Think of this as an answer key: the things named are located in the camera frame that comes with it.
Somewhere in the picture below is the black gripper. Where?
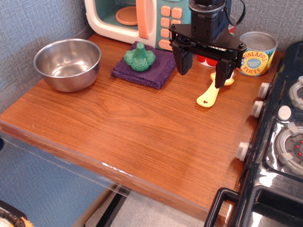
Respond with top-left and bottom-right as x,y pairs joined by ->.
169,0 -> 246,88

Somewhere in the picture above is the green toy broccoli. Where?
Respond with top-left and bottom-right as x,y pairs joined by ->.
124,43 -> 156,72

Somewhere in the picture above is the tomato sauce can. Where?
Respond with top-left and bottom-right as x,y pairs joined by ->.
196,14 -> 237,68

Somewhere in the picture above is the yellow toy brush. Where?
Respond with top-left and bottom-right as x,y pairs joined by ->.
196,73 -> 220,108

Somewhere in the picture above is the purple folded cloth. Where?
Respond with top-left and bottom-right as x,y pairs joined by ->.
111,42 -> 176,90

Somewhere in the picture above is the pineapple slices can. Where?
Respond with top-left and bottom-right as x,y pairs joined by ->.
237,31 -> 278,77

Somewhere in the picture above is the toy microwave oven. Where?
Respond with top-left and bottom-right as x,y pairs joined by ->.
84,0 -> 191,51

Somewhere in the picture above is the stainless steel bowl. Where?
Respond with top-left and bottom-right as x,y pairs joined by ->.
34,39 -> 101,93

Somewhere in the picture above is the black toy stove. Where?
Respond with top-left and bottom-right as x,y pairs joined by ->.
205,41 -> 303,227

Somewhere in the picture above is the orange black object bottom left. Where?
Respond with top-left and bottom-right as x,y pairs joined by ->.
0,201 -> 34,227

